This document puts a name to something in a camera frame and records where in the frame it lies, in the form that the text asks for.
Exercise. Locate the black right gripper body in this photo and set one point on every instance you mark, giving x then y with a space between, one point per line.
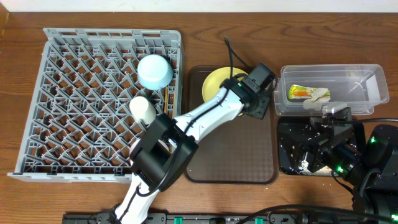
347 158

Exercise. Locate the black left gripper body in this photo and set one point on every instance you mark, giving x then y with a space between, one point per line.
262 104

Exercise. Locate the white tissue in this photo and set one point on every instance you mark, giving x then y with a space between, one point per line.
318 98

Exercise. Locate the yellow green snack wrapper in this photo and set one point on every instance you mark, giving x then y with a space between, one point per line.
300 92

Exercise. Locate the yellow plate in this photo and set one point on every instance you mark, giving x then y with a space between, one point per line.
212 82

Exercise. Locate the light blue bowl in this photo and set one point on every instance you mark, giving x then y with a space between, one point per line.
154 72

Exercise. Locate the white cup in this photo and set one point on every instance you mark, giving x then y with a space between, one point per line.
142 110

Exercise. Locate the white rice bowl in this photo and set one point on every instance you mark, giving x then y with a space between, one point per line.
134 144

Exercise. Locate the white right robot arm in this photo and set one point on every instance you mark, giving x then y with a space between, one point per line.
368 166

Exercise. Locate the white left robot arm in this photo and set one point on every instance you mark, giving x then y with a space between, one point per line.
162 154

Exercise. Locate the black tray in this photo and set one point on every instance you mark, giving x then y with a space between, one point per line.
318 149

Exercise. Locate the brown serving tray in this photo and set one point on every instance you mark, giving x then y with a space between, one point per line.
240 151

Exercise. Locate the clear plastic bin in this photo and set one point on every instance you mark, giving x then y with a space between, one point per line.
360 86

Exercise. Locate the right wooden chopstick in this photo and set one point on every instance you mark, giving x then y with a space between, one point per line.
173 97

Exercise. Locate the wooden chopstick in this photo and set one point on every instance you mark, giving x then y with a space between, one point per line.
166 99
173 97

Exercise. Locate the left wooden chopstick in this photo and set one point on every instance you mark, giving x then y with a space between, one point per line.
166 99

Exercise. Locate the grey plastic dish rack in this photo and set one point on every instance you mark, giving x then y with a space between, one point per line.
79 127

